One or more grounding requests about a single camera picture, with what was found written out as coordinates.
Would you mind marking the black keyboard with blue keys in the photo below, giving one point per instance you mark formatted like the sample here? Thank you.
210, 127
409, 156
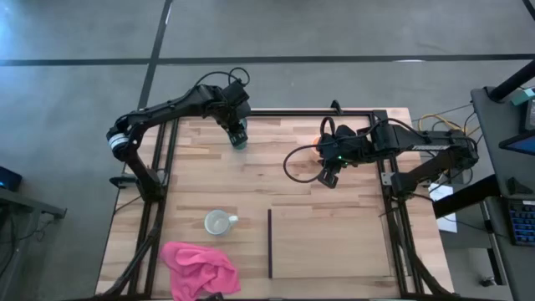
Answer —
522, 221

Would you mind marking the black desk beam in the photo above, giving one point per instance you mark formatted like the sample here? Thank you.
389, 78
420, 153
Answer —
464, 196

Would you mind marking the black pole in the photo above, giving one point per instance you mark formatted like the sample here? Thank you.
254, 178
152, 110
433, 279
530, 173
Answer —
514, 79

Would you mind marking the small black clamp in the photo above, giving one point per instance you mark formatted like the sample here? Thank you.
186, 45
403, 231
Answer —
336, 107
123, 181

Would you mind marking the small teal box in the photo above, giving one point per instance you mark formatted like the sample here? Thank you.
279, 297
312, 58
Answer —
522, 97

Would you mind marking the teal faceted plastic cup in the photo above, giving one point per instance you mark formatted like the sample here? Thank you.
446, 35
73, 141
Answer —
238, 146

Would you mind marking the black computer box blue light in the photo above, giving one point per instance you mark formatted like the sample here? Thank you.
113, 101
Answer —
8, 177

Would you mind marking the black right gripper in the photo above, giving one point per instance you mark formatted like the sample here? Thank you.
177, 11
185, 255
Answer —
347, 146

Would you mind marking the white speckled ceramic mug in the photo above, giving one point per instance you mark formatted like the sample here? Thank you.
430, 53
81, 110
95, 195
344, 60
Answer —
217, 222

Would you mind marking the black metal table frame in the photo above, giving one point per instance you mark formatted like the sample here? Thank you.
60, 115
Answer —
273, 113

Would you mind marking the grey side desk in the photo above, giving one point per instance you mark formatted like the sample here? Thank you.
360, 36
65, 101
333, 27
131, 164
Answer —
493, 146

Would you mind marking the tablet with blue screen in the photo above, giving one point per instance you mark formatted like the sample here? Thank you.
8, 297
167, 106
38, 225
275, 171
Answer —
522, 144

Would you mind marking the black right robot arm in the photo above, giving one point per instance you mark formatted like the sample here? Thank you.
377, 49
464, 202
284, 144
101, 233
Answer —
426, 147

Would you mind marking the pink cloth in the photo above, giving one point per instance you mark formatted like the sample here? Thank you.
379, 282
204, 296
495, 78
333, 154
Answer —
196, 267

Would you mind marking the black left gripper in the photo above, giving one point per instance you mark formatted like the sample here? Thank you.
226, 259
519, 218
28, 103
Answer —
234, 102

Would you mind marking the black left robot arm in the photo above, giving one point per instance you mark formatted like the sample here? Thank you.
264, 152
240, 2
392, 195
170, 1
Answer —
167, 108

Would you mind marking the white paper sheet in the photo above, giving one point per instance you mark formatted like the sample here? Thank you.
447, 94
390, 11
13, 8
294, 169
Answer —
448, 223

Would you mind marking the small mug with orange interior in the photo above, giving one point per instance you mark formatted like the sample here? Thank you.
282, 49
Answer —
314, 144

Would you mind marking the neighbouring robot station table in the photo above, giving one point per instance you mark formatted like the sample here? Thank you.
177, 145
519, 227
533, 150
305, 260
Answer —
33, 203

